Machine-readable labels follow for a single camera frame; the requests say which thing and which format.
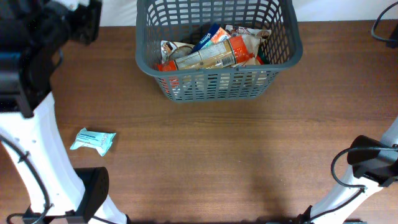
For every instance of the grey plastic basket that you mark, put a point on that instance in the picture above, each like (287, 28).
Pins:
(188, 21)

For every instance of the beige rice bag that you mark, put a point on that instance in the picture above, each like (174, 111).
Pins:
(254, 40)

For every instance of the multicolour tissue pack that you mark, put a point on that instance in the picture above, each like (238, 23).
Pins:
(213, 36)

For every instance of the green cocoa bag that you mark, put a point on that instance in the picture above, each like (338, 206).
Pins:
(261, 58)

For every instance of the orange spaghetti packet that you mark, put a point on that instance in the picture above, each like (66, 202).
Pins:
(223, 54)

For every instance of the teal wet wipes packet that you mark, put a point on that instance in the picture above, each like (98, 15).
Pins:
(102, 142)

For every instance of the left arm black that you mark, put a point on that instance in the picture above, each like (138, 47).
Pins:
(32, 32)

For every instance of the beige snack bag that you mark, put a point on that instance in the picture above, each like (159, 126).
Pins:
(174, 50)

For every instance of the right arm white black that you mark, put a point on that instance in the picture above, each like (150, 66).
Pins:
(360, 171)

